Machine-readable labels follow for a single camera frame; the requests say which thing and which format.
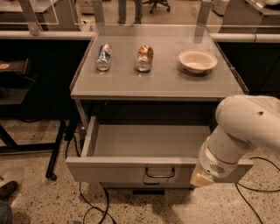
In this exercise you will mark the dark shoe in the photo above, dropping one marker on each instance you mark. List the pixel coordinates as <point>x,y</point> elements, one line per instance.
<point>8,189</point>

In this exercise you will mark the black table frame left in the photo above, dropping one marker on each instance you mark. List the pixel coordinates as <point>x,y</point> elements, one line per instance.
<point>11,147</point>

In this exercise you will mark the blue soda can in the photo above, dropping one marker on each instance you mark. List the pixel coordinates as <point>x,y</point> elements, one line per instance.
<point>104,57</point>

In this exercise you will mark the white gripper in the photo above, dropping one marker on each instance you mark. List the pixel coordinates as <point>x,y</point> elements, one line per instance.
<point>214,164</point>

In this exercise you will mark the grey drawer cabinet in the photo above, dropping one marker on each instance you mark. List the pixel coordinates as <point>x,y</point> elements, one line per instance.
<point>165,95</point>

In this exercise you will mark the white bowl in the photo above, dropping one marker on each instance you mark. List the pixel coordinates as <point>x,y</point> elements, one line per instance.
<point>197,61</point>

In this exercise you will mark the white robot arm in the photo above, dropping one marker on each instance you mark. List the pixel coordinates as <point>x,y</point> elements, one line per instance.
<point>244,123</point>

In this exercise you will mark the grey top drawer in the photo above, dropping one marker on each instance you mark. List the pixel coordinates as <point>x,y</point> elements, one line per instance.
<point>138,156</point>

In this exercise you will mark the white horizontal rail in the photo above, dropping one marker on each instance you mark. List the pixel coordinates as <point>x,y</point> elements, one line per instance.
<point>79,35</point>

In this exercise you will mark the orange soda can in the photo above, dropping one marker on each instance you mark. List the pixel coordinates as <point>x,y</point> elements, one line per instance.
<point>144,58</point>

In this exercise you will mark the black office chair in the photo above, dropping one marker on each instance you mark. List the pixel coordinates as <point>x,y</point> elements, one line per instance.
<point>155,3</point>

